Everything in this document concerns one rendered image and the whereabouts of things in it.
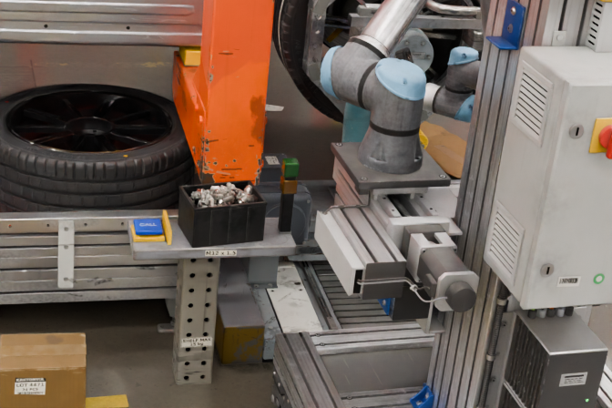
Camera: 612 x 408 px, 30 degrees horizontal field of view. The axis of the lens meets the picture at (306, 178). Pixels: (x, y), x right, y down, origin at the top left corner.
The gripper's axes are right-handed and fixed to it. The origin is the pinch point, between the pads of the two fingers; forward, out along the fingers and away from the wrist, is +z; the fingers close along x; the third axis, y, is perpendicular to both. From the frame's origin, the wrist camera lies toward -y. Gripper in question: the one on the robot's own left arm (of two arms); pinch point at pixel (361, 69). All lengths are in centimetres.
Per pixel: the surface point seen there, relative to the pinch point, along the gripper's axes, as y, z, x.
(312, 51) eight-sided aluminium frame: 1.9, 20.7, 8.3
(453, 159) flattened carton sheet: 83, 25, 142
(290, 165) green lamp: 17.4, -0.6, -35.2
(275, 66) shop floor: 83, 142, 185
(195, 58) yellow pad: 12, 58, 2
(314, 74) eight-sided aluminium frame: 8.9, 19.7, 8.9
